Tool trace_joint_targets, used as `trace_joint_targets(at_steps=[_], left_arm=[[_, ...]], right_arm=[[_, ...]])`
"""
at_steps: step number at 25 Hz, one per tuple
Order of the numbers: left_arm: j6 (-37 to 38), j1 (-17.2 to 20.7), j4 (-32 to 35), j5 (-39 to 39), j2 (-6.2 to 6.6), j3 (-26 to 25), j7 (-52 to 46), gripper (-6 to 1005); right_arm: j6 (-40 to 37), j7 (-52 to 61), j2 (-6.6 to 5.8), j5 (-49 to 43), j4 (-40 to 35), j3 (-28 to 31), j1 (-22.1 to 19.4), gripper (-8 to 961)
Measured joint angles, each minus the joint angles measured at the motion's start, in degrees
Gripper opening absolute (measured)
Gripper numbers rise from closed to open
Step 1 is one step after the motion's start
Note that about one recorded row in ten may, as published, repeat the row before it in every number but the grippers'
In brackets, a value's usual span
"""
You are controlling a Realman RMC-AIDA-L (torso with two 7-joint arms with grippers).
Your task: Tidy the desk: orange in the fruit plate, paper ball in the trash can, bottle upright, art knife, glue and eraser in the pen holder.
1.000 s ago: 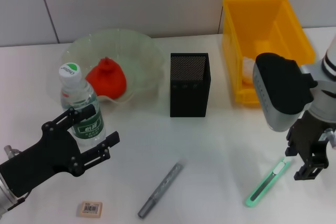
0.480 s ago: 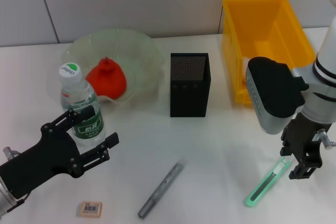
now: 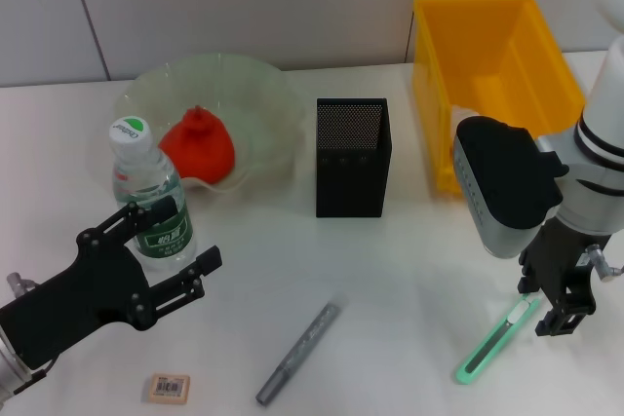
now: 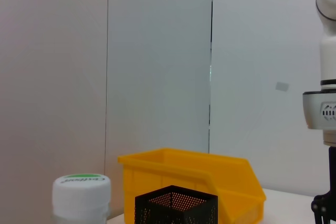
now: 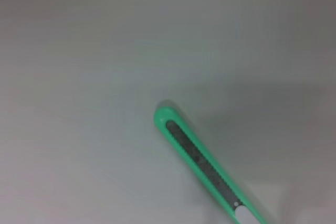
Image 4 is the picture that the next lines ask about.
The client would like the translucent tape patch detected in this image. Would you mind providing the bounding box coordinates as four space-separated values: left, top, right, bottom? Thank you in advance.
275 81 290 92

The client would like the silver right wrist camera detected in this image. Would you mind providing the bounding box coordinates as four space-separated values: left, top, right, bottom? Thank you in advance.
302 91 336 130

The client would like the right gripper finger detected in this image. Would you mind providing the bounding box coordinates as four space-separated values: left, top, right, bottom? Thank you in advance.
311 201 328 224

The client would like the clear green-label water bottle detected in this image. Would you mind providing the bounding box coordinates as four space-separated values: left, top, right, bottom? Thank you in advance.
51 173 111 224

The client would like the yellow plastic storage bin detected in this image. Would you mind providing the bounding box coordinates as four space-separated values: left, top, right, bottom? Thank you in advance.
117 148 267 224

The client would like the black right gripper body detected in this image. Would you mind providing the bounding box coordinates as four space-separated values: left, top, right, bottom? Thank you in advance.
313 145 336 224

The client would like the black mesh pen holder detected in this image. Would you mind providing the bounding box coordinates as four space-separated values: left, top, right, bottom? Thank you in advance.
134 185 219 224

